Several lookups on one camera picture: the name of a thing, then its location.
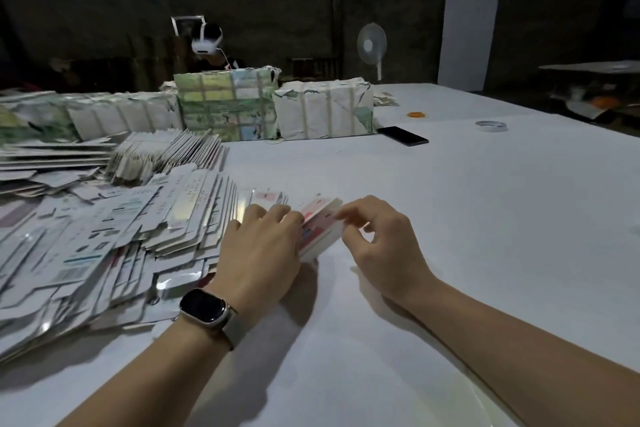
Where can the small white paper stack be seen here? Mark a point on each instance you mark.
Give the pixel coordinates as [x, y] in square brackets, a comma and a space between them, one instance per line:
[385, 98]

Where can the white tape roll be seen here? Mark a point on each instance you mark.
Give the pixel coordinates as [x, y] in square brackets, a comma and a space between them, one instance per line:
[478, 126]

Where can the black smartphone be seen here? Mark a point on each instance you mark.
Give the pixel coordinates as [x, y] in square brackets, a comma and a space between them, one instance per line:
[403, 135]

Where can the person's right hand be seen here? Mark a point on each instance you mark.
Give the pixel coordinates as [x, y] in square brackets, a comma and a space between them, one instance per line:
[390, 247]

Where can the grey band wristwatch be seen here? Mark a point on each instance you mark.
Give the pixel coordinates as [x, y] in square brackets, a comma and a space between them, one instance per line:
[205, 308]

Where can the cluttered side table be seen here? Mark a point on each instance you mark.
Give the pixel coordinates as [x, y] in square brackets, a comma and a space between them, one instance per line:
[590, 96]

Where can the white board panel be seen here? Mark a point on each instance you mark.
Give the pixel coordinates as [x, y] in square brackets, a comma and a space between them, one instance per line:
[470, 29]

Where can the green printed wrapped bundle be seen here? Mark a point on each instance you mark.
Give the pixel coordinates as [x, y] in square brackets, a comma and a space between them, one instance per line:
[228, 104]

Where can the person's right forearm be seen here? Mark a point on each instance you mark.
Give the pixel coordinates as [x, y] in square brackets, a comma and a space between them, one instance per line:
[530, 362]

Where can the row of white wrapped bundles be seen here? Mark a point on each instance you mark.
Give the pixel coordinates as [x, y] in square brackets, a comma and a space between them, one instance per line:
[90, 118]

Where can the white standing fan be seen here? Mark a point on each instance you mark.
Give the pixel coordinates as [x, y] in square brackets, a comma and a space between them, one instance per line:
[372, 43]

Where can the dark wooden chair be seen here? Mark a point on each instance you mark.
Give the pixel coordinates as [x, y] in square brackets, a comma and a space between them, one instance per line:
[312, 67]

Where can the person's left hand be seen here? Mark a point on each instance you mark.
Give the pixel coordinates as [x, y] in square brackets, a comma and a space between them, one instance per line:
[260, 262]

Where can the white head-mounted camera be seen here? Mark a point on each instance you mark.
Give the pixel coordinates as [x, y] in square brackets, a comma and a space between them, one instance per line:
[206, 41]

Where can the pile of cartons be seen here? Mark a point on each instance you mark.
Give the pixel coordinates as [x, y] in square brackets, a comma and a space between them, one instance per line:
[100, 241]

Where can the small orange tape roll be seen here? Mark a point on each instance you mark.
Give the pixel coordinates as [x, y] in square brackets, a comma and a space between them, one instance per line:
[416, 114]

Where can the toothbrush carton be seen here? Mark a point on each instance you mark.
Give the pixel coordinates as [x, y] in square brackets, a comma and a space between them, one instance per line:
[318, 231]

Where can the fanned stack of white cartons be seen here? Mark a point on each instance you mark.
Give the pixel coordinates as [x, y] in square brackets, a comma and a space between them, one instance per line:
[165, 156]

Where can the person's left forearm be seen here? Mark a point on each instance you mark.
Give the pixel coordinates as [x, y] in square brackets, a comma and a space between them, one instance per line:
[140, 387]

